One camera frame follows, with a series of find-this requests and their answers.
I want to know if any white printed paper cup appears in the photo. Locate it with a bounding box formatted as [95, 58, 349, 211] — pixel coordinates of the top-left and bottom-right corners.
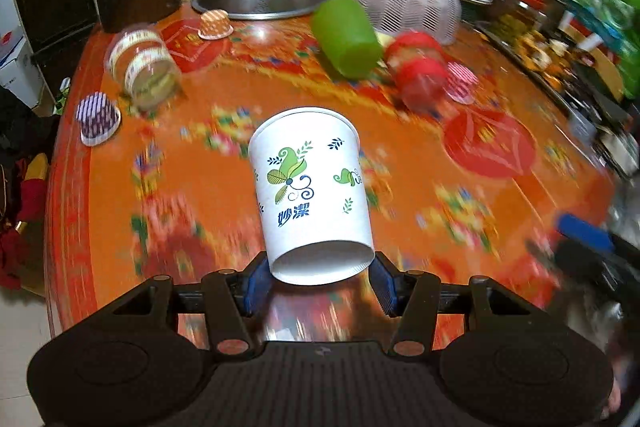
[248, 107, 374, 286]

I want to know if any red-banded glass jar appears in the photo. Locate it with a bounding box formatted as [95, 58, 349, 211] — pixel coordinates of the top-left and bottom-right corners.
[384, 30, 448, 114]

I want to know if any green plastic cup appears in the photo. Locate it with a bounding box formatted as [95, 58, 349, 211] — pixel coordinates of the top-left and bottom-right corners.
[310, 0, 383, 80]

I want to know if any red dotted cupcake liner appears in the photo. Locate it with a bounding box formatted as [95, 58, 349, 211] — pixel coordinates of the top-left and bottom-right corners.
[445, 62, 478, 105]

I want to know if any orange cupcake liner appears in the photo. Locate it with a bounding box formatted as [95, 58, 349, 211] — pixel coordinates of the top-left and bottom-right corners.
[198, 9, 234, 40]

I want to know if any purple dotted cupcake liner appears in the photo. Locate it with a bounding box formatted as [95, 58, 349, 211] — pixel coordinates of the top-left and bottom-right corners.
[75, 91, 122, 147]

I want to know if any yellow-banded glass jar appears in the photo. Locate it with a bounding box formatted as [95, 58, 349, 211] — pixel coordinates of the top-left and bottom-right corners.
[104, 24, 181, 113]

